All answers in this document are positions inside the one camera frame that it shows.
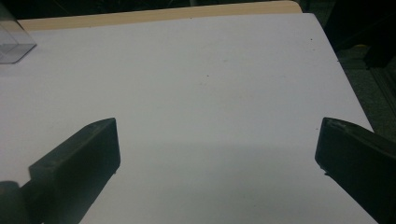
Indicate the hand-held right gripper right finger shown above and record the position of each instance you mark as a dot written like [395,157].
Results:
[358,161]

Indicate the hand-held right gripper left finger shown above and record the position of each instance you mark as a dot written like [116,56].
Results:
[77,161]

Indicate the clear plastic organizer box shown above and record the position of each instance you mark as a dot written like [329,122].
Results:
[14,43]

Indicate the white table mat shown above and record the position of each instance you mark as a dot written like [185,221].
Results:
[202,93]

